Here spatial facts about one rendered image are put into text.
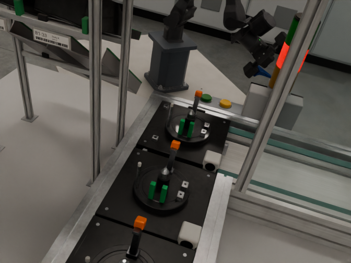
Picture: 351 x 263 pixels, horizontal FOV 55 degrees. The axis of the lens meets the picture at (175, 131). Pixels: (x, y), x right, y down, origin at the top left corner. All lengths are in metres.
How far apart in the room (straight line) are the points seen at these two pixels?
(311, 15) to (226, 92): 0.86
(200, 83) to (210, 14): 2.62
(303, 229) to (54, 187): 0.68
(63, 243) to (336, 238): 0.68
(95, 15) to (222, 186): 0.53
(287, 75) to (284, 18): 3.27
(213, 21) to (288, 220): 3.32
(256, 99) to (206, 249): 0.35
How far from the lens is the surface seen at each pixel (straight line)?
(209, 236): 0.82
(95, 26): 0.71
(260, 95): 0.77
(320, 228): 1.00
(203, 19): 4.10
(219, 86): 1.50
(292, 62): 0.71
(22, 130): 1.19
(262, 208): 0.96
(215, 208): 0.87
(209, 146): 1.00
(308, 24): 0.68
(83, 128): 1.18
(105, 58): 0.89
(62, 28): 0.75
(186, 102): 1.17
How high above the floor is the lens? 1.62
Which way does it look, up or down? 39 degrees down
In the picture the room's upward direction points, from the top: 11 degrees clockwise
